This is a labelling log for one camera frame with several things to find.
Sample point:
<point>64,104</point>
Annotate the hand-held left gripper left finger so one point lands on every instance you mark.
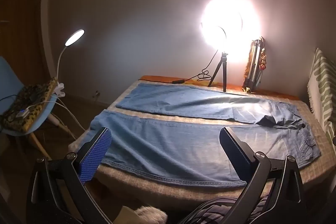
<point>95,158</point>

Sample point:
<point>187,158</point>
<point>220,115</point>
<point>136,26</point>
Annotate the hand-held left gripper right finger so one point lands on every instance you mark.
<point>237,161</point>

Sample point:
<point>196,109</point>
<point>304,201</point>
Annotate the blue denim pants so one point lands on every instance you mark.
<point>162,140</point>

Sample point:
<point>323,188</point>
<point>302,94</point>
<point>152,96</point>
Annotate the person's striped clothing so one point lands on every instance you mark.
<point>210,213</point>

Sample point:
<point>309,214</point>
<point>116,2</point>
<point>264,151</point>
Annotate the beige checked blanket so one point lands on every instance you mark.
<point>147,192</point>

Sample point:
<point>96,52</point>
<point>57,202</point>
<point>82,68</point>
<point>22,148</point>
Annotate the orange bed sheet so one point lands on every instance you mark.
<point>236,87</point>

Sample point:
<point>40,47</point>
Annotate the fluffy white slipper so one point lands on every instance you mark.
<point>149,216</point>

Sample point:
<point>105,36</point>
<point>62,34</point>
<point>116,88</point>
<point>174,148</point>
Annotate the small white device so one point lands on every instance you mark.
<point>21,115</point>

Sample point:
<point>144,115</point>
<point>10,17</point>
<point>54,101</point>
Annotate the leopard print cushion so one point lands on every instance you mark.
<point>31,98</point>

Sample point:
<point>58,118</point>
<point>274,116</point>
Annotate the folded tripod with colourful cloth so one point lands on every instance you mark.
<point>253,69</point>

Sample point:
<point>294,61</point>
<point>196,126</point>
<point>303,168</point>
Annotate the green white patterned pillow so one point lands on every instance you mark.
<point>321,82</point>

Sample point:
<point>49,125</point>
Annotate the blue chair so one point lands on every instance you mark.
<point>10,79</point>

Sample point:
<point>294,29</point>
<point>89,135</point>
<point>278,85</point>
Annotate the white clip desk lamp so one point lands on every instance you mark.
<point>74,37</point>

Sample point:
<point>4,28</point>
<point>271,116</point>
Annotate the wooden door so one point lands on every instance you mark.
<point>21,16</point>

